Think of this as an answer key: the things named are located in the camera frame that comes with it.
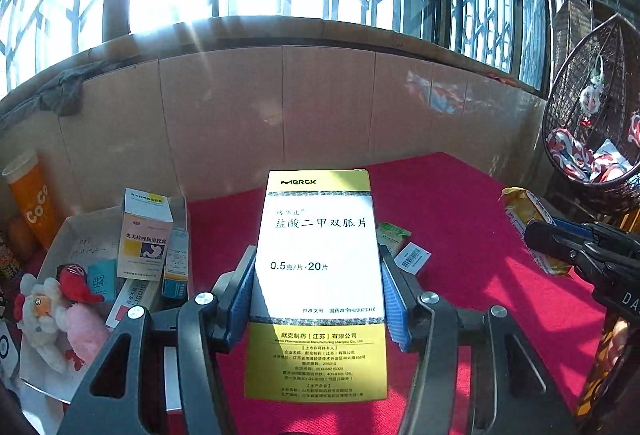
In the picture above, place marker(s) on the red carpet mat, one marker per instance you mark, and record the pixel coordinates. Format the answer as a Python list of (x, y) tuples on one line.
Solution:
[(475, 240)]

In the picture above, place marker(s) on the white round charger card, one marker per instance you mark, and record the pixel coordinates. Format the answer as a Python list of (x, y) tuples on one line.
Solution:
[(5, 345)]

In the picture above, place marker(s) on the grey cloth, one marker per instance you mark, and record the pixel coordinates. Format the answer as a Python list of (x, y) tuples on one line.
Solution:
[(65, 90)]

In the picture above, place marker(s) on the hanging ornament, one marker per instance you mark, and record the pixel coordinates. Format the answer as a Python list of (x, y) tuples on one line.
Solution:
[(595, 90)]

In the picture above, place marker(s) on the small white teal box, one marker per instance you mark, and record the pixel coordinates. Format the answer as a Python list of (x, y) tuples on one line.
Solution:
[(176, 265)]

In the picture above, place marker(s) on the large white gold medicine box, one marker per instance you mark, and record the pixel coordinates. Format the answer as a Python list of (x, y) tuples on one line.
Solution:
[(320, 265)]

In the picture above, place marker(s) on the white cardboard tray box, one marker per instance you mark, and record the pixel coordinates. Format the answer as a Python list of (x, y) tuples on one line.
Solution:
[(80, 240)]

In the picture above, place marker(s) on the white and yellow medicine box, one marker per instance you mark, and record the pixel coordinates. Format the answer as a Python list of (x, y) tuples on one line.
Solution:
[(145, 245)]

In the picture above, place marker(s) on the wooden window sill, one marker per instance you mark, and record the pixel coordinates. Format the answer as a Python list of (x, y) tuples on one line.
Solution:
[(250, 32)]

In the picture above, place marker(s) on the orange paper cup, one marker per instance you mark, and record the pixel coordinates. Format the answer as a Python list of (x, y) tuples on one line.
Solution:
[(30, 205)]

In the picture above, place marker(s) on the white green-topped medicine box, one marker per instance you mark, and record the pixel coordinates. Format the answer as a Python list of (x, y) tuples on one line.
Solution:
[(147, 202)]

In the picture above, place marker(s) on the red chili plush toy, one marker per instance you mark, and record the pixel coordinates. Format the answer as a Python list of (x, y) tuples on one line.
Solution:
[(75, 282)]

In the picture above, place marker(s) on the white plush toy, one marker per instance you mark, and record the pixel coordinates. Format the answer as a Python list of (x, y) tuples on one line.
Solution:
[(42, 315)]

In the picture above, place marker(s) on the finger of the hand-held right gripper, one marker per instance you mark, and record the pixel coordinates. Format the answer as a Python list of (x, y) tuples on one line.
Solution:
[(575, 227), (555, 240)]

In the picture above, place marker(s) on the yellow snack packet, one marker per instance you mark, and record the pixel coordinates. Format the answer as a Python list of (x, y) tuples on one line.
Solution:
[(525, 210)]

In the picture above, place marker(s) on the green packet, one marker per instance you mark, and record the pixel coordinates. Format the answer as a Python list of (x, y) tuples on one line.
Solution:
[(392, 235)]

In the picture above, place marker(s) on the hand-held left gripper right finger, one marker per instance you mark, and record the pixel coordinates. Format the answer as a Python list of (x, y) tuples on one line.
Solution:
[(395, 305)]

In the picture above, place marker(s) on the red white patterned cushion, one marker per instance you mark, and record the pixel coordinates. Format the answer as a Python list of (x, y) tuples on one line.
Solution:
[(565, 150)]

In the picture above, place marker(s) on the white barcode card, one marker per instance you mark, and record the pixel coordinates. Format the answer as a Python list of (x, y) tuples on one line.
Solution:
[(412, 257)]

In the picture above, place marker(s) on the yellow wooden rack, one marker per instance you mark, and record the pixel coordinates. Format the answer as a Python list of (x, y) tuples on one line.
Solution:
[(597, 375)]

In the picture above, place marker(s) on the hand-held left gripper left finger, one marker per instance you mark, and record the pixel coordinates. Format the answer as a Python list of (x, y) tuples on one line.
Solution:
[(240, 295)]

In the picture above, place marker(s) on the hanging wicker chair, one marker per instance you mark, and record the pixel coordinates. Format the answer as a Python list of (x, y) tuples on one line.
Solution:
[(565, 105)]

